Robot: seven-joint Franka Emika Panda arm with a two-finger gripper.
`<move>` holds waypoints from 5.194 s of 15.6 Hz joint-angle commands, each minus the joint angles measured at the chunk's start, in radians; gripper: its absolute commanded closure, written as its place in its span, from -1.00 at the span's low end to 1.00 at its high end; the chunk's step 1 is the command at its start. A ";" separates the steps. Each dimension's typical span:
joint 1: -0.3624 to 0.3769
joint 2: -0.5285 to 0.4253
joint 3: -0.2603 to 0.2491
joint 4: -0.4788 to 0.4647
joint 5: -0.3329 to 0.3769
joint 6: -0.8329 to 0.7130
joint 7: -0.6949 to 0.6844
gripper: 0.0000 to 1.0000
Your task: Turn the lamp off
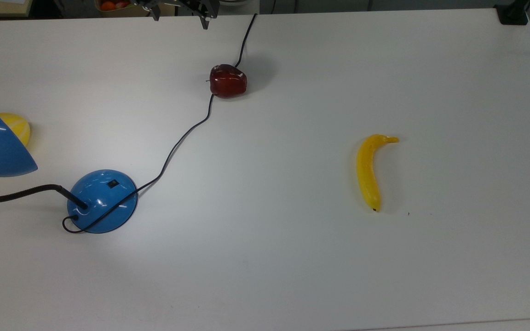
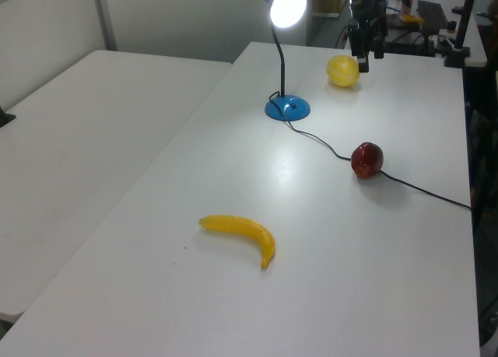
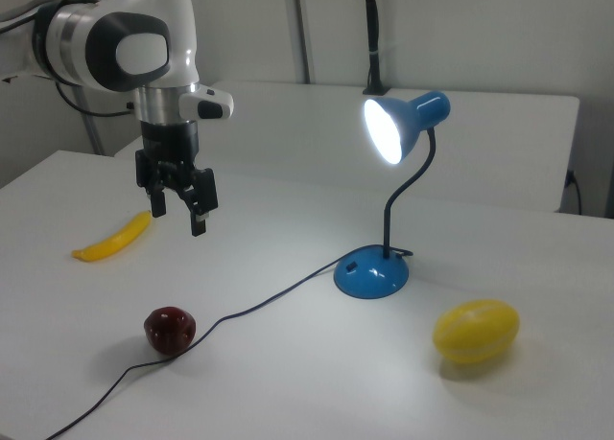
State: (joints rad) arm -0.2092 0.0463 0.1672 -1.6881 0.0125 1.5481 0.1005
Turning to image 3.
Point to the dark red plastic apple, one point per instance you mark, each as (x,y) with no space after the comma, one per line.
(168,330)

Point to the yellow plastic melon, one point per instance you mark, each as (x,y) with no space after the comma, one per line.
(475,332)

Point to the black pole with clamp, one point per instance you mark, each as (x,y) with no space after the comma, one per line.
(371,28)

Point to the yellow plastic banana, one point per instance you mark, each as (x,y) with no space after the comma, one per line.
(120,238)

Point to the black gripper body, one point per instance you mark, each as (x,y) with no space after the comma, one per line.
(169,143)

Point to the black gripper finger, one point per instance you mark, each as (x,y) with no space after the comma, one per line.
(205,191)
(158,205)

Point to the blue gooseneck desk lamp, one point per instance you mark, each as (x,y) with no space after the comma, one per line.
(371,274)

